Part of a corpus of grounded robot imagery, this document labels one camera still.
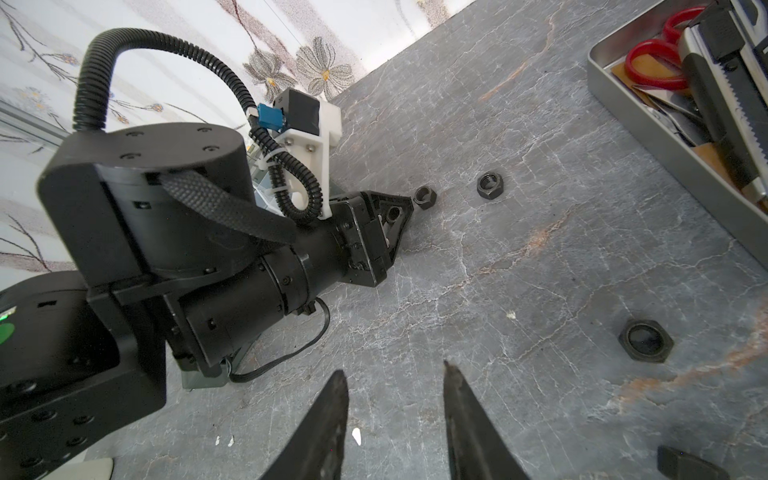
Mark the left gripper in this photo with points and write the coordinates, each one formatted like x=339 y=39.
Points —
x=371 y=225

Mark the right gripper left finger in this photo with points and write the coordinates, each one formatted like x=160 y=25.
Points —
x=316 y=449

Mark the black hex nut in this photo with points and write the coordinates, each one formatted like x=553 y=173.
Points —
x=676 y=464
x=490 y=185
x=425 y=197
x=393 y=214
x=645 y=341

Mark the white pill bottle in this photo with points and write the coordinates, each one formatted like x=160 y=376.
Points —
x=99 y=469

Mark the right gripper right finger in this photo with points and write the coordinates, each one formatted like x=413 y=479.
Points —
x=475 y=448

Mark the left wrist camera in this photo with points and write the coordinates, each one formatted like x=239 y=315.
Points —
x=303 y=138

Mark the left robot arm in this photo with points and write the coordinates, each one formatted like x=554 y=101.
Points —
x=173 y=256

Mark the small tray with tools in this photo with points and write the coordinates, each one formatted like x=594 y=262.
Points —
x=670 y=127

